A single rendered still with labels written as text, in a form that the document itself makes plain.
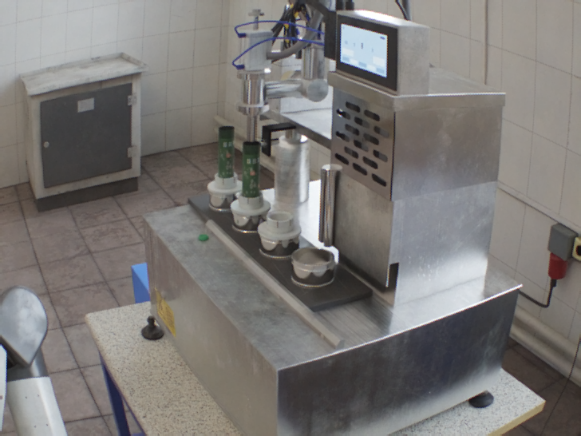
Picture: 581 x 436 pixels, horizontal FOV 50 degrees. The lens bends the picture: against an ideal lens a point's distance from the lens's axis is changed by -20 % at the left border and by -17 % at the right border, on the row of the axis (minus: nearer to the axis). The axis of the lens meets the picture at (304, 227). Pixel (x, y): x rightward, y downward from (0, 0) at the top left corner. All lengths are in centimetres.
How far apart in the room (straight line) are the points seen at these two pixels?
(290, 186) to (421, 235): 44
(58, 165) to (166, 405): 296
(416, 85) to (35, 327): 65
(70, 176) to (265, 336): 325
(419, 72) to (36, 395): 73
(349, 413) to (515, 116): 188
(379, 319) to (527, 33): 179
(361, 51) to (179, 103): 404
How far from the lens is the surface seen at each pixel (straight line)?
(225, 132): 138
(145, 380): 142
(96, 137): 418
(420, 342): 112
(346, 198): 116
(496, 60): 284
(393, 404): 117
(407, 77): 100
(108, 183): 435
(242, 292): 116
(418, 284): 115
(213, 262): 126
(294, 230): 124
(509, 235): 293
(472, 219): 118
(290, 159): 146
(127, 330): 158
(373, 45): 103
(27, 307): 100
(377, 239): 110
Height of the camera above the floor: 159
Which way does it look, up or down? 24 degrees down
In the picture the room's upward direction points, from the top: 2 degrees clockwise
